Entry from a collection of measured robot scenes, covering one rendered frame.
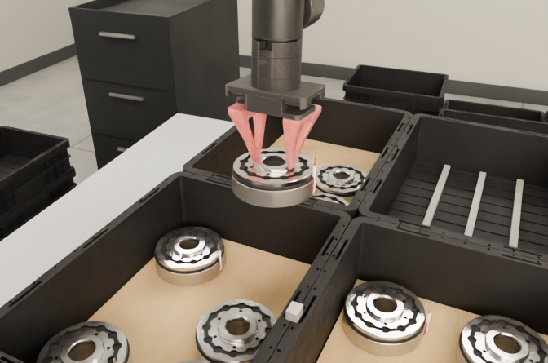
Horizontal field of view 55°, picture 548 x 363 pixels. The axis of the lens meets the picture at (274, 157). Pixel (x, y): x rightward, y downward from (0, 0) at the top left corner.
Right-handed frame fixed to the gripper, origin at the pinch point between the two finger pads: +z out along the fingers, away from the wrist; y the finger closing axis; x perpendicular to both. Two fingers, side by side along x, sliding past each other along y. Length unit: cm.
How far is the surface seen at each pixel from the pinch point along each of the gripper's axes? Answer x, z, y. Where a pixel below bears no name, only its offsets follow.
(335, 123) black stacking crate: -49, 12, 10
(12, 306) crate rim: 24.0, 13.3, 19.8
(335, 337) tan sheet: 2.0, 22.0, -10.4
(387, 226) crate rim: -9.6, 11.0, -12.7
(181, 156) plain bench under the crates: -50, 29, 52
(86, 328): 17.5, 20.0, 16.5
